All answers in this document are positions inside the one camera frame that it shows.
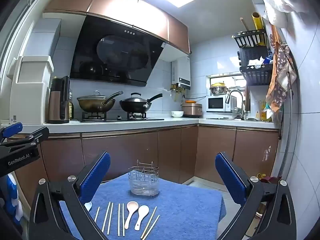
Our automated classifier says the steel faucet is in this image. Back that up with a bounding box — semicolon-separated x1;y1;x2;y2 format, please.
225;89;245;120

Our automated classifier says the wooden rolling pin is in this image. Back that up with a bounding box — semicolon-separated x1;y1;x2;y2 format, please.
240;17;250;34

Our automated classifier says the white microwave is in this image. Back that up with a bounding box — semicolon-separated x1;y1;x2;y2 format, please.
206;95;237;113

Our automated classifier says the brown thermos kettle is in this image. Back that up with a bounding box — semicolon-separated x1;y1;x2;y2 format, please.
48;76;71;124

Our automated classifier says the yellow roll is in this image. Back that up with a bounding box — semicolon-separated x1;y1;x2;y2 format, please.
252;12;267;45

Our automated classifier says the white plastic appliance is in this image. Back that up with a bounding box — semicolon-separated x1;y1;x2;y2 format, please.
7;55;54;125

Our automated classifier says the yellow oil jug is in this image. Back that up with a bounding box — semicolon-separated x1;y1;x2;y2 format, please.
260;100;269;121

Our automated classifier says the white rag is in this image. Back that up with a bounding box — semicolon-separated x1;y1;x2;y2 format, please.
247;57;265;69

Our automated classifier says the white water heater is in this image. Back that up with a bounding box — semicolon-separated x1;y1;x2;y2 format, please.
171;56;192;90

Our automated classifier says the black dish rack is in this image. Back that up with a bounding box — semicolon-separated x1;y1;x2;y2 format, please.
231;29;274;87

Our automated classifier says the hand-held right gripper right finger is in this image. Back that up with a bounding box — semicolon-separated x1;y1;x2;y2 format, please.
215;151;297;240

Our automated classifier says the white countertop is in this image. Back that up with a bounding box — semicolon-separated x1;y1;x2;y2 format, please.
0;117;279;134

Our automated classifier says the cooking oil bottle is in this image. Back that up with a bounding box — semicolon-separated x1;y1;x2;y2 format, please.
69;90;75;120

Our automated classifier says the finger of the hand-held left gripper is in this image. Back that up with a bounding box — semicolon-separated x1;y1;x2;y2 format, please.
0;127;50;159
0;122;23;143

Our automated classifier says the steel pot with yellow lid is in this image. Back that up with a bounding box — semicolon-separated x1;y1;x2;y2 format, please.
209;82;229;96

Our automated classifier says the floral hanging cloth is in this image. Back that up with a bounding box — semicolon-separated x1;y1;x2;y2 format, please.
265;25;298;113

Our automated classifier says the copper lower cabinet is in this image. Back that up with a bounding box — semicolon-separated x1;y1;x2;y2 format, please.
7;126;279;205

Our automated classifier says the brown rice cooker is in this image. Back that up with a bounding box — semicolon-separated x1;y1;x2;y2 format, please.
181;100;202;118

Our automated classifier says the wire utensil holder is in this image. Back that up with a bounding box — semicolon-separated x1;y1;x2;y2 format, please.
128;159;160;197

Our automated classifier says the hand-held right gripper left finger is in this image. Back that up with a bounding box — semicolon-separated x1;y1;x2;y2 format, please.
29;151;112;240

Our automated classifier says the black wok with lid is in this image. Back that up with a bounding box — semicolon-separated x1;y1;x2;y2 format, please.
119;92;163;113

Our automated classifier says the blue towel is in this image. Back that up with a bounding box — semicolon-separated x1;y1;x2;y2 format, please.
60;172;227;240

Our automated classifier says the black range hood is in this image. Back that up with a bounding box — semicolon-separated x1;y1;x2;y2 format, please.
69;15;167;87

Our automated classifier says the kitchen window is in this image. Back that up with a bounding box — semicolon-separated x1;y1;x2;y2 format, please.
206;72;247;98

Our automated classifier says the brass wok with glass lid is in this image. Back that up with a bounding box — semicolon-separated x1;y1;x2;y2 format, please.
77;91;124;113

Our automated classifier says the black gas stove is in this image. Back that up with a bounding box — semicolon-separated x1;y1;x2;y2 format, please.
77;111;165;123

